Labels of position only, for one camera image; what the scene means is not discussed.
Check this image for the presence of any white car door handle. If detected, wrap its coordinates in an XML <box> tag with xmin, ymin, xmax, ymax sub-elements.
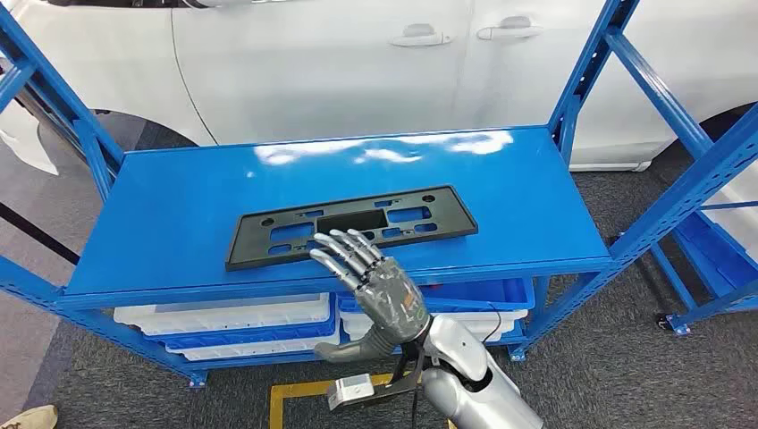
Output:
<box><xmin>389</xmin><ymin>23</ymin><xmax>454</xmax><ymax>48</ymax></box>
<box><xmin>476</xmin><ymin>15</ymin><xmax>544</xmax><ymax>41</ymax></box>

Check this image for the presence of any beige sneaker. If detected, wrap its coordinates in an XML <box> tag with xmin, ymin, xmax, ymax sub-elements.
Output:
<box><xmin>0</xmin><ymin>405</ymin><xmax>59</xmax><ymax>429</ymax></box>

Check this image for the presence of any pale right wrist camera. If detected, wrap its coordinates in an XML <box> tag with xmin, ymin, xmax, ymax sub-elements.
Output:
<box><xmin>326</xmin><ymin>374</ymin><xmax>375</xmax><ymax>411</ymax></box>

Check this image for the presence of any white car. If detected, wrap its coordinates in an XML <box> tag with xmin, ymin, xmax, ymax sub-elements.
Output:
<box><xmin>0</xmin><ymin>0</ymin><xmax>758</xmax><ymax>176</ymax></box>

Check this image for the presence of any black plastic plate bracket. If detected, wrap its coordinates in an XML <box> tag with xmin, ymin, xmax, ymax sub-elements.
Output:
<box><xmin>224</xmin><ymin>185</ymin><xmax>479</xmax><ymax>273</ymax></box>

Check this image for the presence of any blue steel shelf rack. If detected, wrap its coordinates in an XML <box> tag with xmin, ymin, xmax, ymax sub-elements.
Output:
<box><xmin>0</xmin><ymin>0</ymin><xmax>758</xmax><ymax>391</ymax></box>

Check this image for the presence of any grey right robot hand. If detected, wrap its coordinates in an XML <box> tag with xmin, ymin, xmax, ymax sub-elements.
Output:
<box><xmin>308</xmin><ymin>228</ymin><xmax>433</xmax><ymax>364</ymax></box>

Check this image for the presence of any black floor strip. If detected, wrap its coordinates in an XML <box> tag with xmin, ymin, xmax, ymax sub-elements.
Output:
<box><xmin>0</xmin><ymin>201</ymin><xmax>81</xmax><ymax>265</ymax></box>

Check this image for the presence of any blue rack with casters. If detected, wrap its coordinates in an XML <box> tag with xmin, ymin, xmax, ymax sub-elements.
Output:
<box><xmin>648</xmin><ymin>201</ymin><xmax>758</xmax><ymax>339</ymax></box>

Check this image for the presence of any blue plastic bin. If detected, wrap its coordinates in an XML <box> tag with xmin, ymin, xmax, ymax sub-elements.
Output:
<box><xmin>337</xmin><ymin>278</ymin><xmax>537</xmax><ymax>314</ymax></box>
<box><xmin>145</xmin><ymin>296</ymin><xmax>339</xmax><ymax>350</ymax></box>

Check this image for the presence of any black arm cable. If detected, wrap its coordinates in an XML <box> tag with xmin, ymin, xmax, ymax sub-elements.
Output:
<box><xmin>408</xmin><ymin>303</ymin><xmax>504</xmax><ymax>429</ymax></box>

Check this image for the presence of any yellow floor tape square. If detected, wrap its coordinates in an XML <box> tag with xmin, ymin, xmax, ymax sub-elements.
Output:
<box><xmin>269</xmin><ymin>373</ymin><xmax>457</xmax><ymax>429</ymax></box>

